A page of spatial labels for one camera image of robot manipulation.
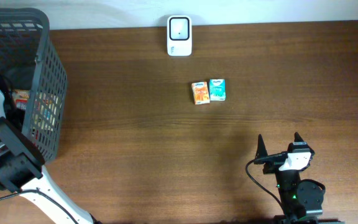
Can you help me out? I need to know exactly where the teal tissue pack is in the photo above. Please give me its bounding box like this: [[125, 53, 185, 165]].
[[209, 79, 226, 101]]

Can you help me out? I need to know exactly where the orange tissue pack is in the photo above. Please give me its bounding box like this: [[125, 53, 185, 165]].
[[191, 82, 210, 105]]

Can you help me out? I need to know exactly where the beige snack bag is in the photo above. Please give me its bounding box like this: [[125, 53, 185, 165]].
[[12, 90, 30, 111]]

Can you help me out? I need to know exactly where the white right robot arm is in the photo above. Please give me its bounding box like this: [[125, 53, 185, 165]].
[[254, 133, 326, 223]]

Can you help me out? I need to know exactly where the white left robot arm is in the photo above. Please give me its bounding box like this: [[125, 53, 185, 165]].
[[0, 90, 97, 223]]

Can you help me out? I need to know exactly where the grey plastic mesh basket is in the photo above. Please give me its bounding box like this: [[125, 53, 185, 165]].
[[0, 8, 68, 162]]

